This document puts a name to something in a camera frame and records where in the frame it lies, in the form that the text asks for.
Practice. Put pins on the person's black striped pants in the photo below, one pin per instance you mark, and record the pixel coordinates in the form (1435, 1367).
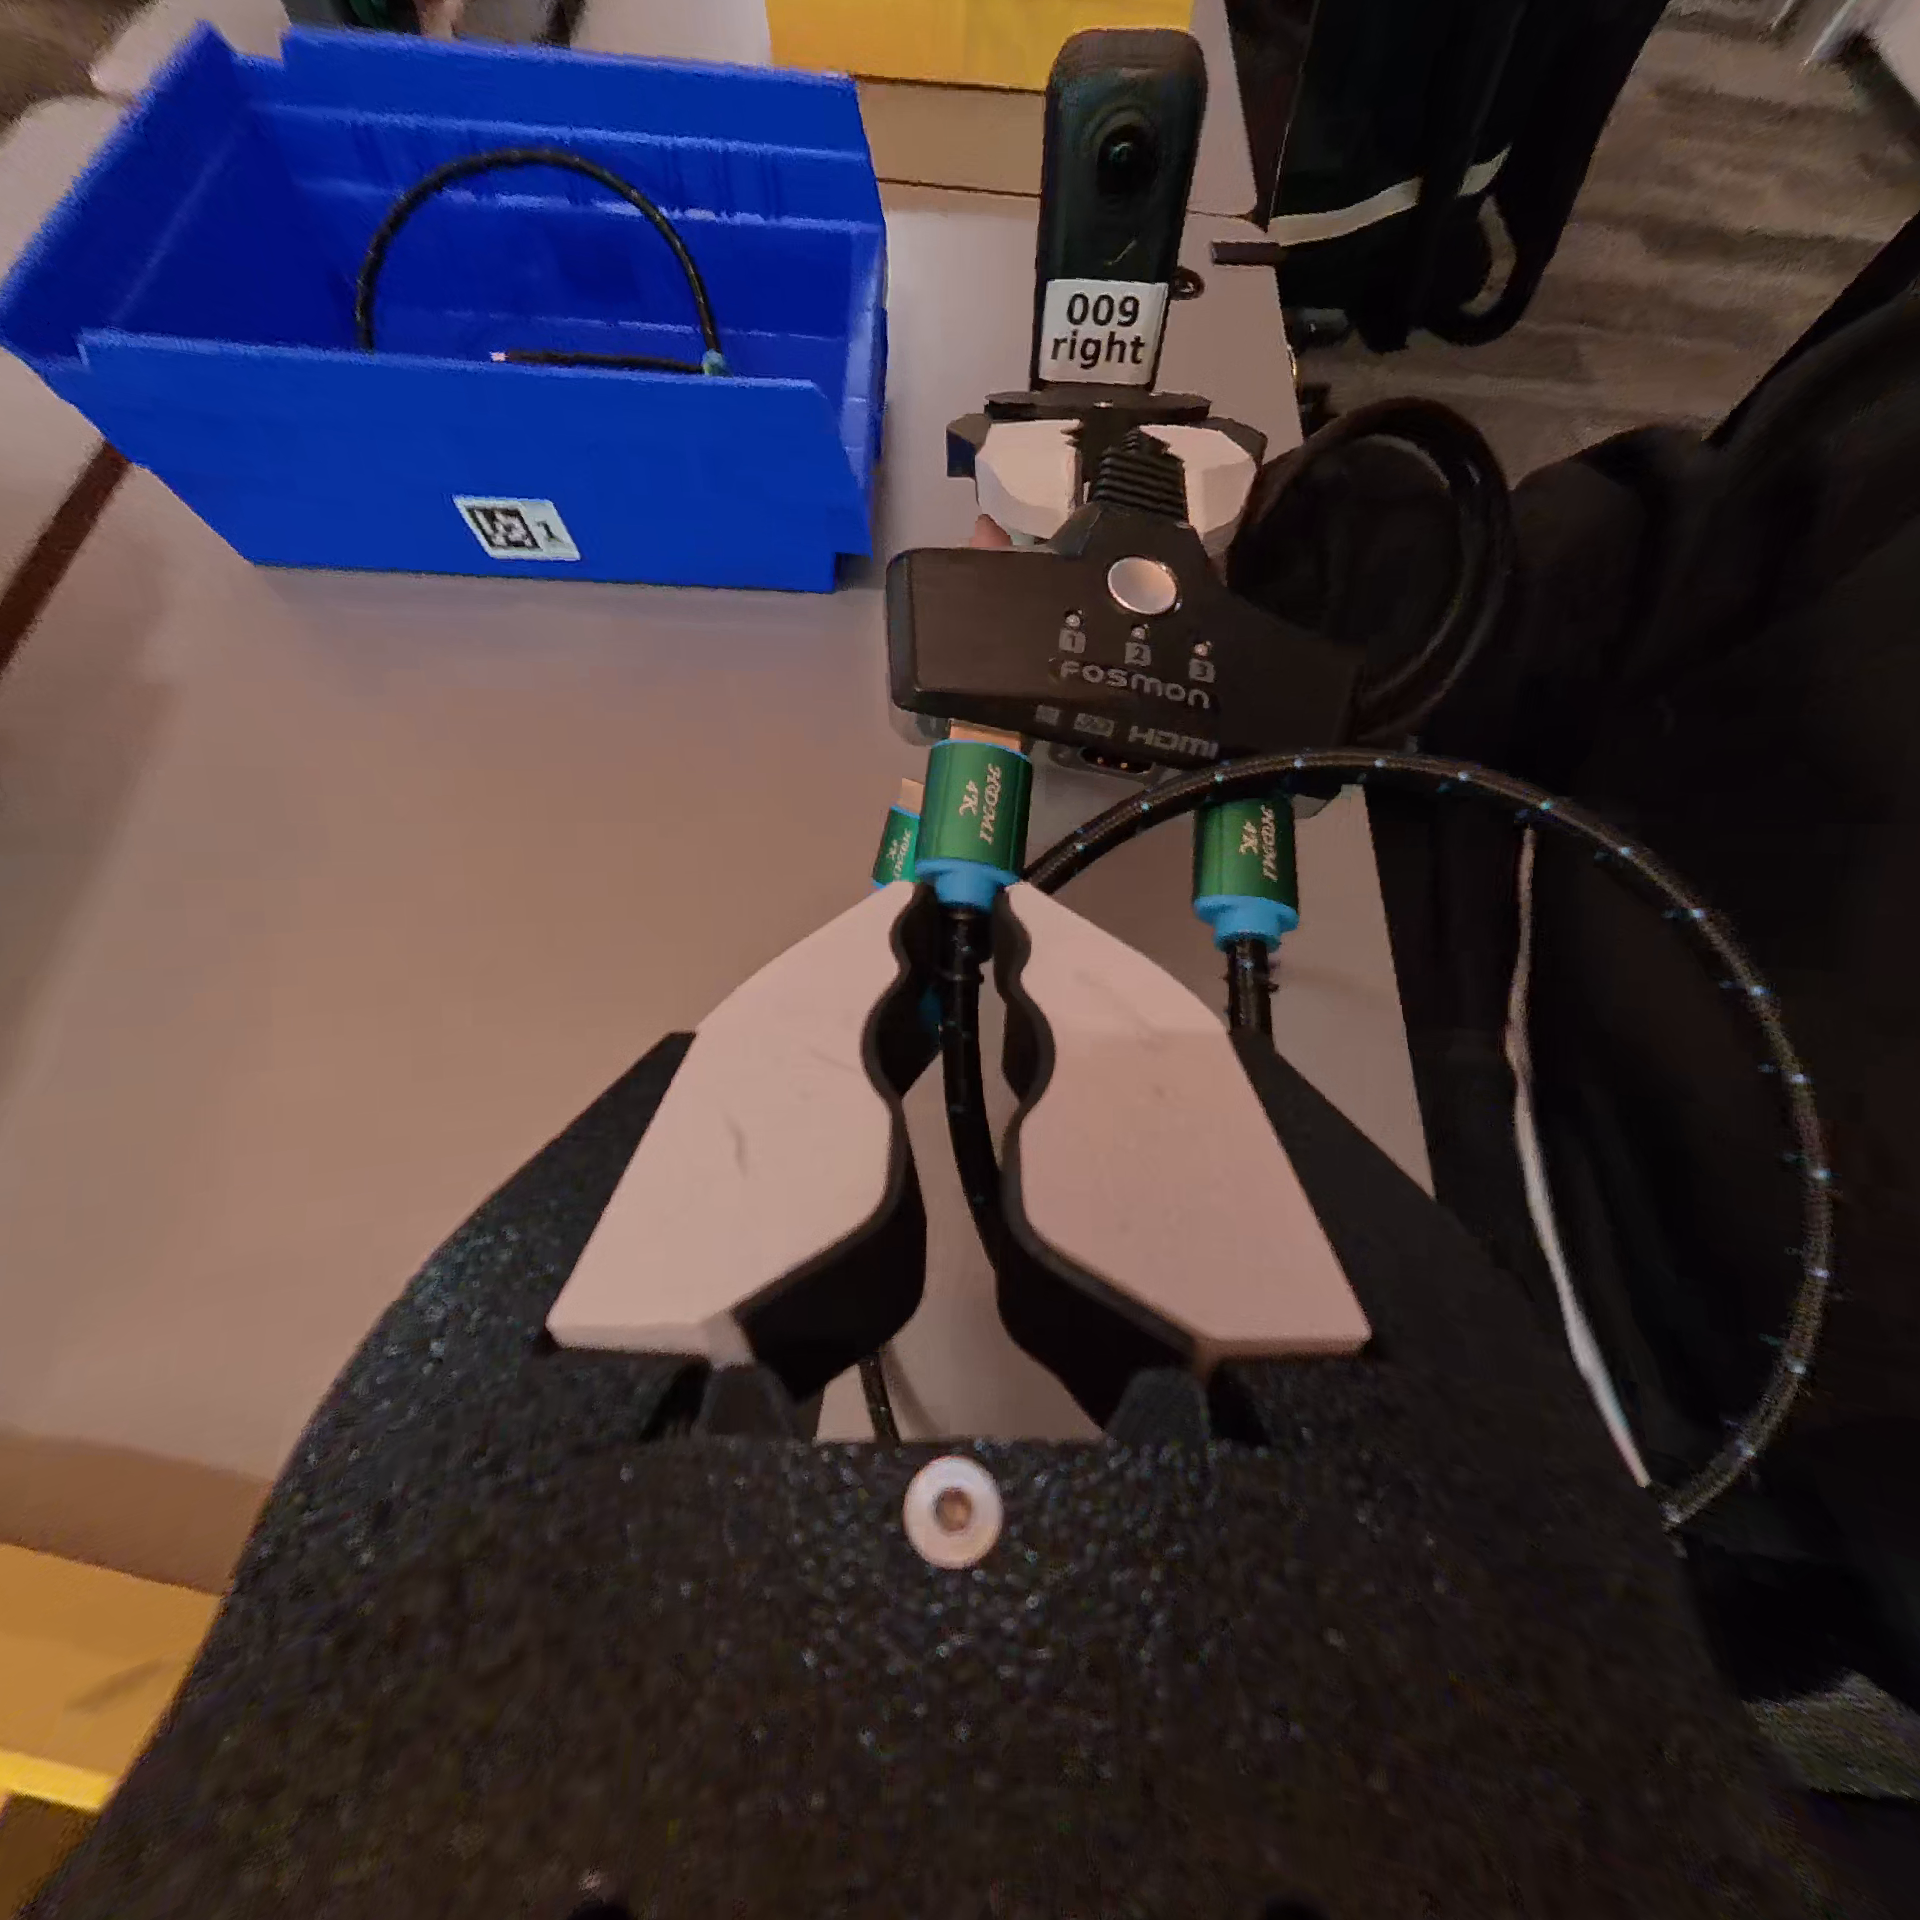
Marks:
(1349, 120)

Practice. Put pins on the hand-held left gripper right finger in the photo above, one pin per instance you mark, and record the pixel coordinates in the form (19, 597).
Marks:
(1169, 1185)

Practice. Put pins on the person's black hoodie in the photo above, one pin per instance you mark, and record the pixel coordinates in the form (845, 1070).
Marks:
(1724, 675)

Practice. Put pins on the blue plastic bin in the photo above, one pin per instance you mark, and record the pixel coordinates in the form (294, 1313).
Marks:
(374, 450)

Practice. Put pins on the black HDMI switch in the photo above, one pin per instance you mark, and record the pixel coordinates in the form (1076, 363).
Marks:
(1020, 630)

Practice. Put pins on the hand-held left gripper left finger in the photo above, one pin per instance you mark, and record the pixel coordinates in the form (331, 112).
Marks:
(750, 1169)

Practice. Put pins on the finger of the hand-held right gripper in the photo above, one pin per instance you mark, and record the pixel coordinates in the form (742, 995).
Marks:
(1214, 479)
(1028, 487)

